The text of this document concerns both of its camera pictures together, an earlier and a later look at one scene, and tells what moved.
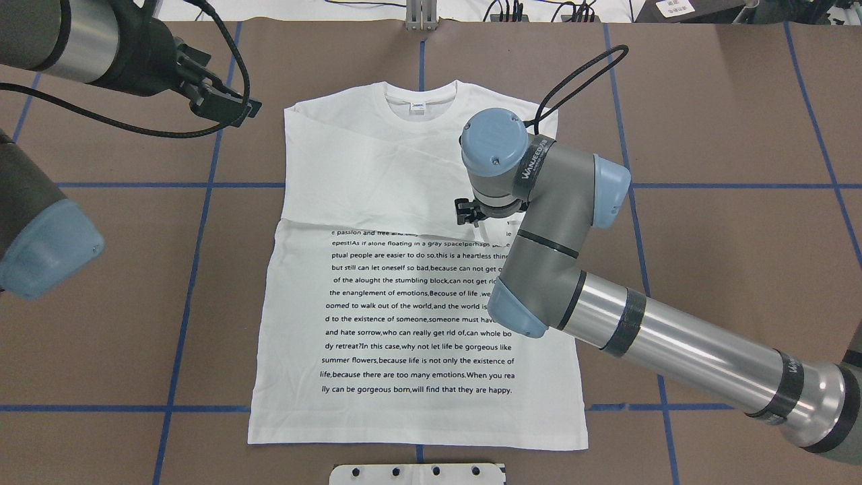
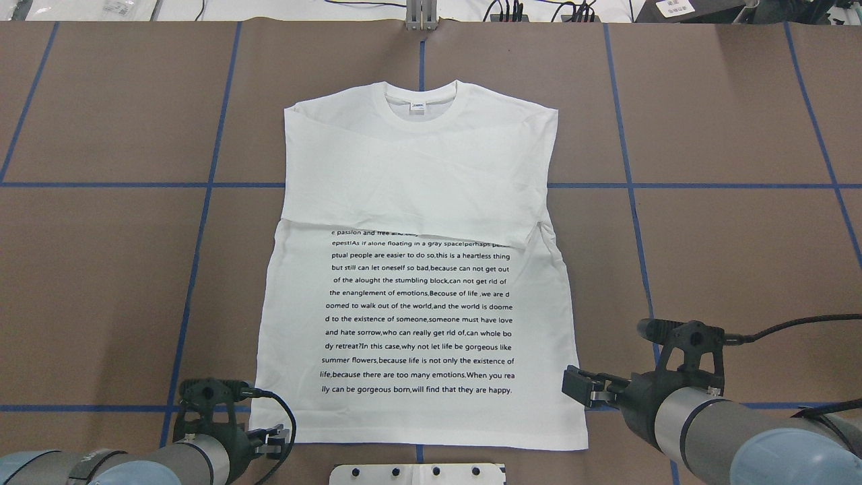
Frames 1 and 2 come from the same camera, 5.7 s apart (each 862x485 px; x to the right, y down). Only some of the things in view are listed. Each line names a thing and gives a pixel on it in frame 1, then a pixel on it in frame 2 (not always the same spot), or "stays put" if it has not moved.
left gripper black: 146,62 → 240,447
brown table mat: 743,145 stays put
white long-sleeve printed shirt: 374,329 stays put
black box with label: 689,11 stays put
